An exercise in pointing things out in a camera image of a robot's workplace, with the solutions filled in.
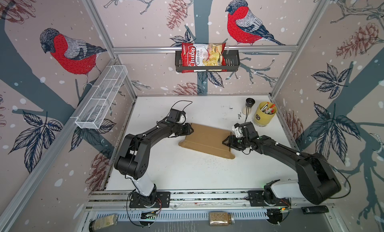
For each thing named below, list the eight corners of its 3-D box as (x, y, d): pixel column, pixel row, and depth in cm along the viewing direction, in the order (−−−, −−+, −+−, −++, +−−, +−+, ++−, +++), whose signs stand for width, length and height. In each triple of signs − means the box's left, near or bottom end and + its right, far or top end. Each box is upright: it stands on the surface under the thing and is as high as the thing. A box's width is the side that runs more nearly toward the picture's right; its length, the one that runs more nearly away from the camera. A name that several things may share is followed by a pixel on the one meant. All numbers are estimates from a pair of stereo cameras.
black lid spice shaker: (242, 114, 110) (247, 103, 101) (241, 108, 114) (245, 97, 105) (250, 114, 110) (256, 103, 101) (249, 108, 114) (253, 97, 105)
